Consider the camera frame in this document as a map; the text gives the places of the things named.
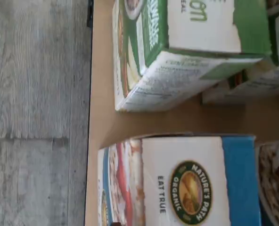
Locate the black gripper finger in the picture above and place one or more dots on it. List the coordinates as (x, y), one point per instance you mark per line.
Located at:
(116, 224)

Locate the blue and white oatmeal box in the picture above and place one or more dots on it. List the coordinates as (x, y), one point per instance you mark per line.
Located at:
(273, 176)
(189, 164)

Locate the brown shelf board with boxes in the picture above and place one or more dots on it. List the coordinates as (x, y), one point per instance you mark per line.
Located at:
(101, 94)

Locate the green apple cinnamon oatmeal box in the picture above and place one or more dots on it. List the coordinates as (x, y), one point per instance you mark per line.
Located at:
(259, 87)
(200, 30)

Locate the black metal shelf frame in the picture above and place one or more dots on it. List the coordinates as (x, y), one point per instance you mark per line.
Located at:
(90, 14)

